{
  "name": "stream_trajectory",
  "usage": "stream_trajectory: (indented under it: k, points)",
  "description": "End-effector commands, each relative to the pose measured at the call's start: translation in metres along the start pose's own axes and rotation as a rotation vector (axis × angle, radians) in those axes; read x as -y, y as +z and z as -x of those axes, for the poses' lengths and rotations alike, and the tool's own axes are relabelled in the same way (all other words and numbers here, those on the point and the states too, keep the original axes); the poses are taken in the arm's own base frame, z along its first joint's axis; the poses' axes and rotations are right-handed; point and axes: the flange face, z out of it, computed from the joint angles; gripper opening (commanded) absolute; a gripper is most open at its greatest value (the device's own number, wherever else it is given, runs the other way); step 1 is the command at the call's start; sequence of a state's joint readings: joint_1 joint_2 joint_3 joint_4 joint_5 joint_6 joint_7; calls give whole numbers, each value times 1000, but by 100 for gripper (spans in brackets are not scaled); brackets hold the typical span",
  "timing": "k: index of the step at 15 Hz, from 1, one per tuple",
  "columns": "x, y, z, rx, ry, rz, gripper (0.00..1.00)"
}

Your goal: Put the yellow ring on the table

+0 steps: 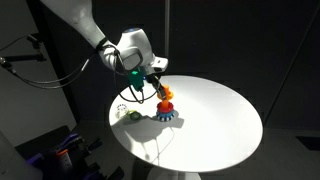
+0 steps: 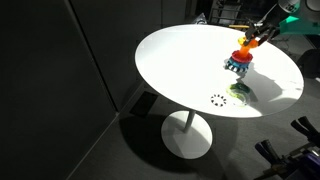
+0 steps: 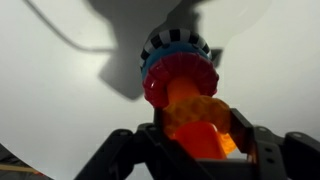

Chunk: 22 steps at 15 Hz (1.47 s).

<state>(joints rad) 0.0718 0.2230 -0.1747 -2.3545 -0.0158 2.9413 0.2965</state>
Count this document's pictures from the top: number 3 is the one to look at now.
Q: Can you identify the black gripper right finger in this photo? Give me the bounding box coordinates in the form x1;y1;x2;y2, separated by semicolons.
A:
229;108;320;180

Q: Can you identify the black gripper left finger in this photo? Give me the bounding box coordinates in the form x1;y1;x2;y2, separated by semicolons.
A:
74;108;214;180

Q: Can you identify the yellow bar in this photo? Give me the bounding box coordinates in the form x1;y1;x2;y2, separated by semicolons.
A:
0;162;45;177

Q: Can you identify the orange stacking post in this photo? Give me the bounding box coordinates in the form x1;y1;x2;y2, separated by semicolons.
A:
165;75;228;161

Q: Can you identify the blue stacking ring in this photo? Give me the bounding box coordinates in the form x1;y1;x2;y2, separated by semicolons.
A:
140;41;214;80

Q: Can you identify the red stacking ring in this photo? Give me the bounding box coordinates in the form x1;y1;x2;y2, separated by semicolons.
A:
142;51;220;110

